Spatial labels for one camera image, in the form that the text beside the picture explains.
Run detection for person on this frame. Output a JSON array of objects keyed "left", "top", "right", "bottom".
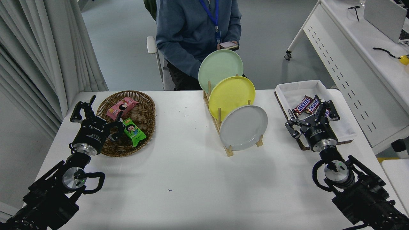
[{"left": 156, "top": 0, "right": 242, "bottom": 91}]

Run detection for pale green plate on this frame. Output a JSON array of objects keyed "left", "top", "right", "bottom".
[{"left": 198, "top": 49, "right": 244, "bottom": 94}]

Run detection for white cloth-lined tray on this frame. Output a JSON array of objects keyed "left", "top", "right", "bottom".
[{"left": 274, "top": 80, "right": 358, "bottom": 151}]

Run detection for pale grey curtain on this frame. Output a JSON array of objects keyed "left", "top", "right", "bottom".
[{"left": 0, "top": 0, "right": 109, "bottom": 139}]

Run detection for white office chair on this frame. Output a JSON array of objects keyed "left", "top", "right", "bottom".
[{"left": 147, "top": 36, "right": 176, "bottom": 91}]

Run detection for black cable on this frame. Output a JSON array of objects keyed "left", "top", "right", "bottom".
[{"left": 373, "top": 47, "right": 401, "bottom": 59}]

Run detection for white desk with perforated panel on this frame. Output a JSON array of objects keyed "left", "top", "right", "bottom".
[{"left": 284, "top": 0, "right": 409, "bottom": 155}]

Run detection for green snack packet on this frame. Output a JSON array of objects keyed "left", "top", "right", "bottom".
[{"left": 122, "top": 118, "right": 147, "bottom": 147}]

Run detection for wooden plate rack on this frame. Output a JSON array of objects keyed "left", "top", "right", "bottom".
[{"left": 203, "top": 80, "right": 264, "bottom": 157}]

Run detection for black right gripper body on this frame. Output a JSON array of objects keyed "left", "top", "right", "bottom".
[{"left": 303, "top": 118, "right": 338, "bottom": 147}]

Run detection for silver laptop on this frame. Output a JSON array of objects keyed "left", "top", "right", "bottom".
[{"left": 364, "top": 0, "right": 409, "bottom": 43}]

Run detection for small white side table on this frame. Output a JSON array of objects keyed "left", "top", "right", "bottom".
[{"left": 382, "top": 159, "right": 409, "bottom": 214}]

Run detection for grey plate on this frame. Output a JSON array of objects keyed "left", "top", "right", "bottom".
[{"left": 219, "top": 105, "right": 268, "bottom": 151}]

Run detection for yellow plate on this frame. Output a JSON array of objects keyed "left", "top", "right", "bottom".
[{"left": 208, "top": 76, "right": 256, "bottom": 121}]

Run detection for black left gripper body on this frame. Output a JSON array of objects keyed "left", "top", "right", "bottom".
[{"left": 73, "top": 116, "right": 111, "bottom": 150}]

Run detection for dark green chair backrest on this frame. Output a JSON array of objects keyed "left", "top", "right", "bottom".
[{"left": 144, "top": 0, "right": 157, "bottom": 21}]

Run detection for blue lanyard with badge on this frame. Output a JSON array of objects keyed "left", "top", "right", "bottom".
[{"left": 200, "top": 0, "right": 222, "bottom": 43}]

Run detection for pink snack packet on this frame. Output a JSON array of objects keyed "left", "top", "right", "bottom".
[{"left": 106, "top": 97, "right": 140, "bottom": 121}]

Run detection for person's left hand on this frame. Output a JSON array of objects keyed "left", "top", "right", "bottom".
[{"left": 217, "top": 41, "right": 239, "bottom": 51}]

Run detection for brown wicker basket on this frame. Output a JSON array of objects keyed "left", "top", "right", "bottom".
[{"left": 96, "top": 90, "right": 156, "bottom": 157}]

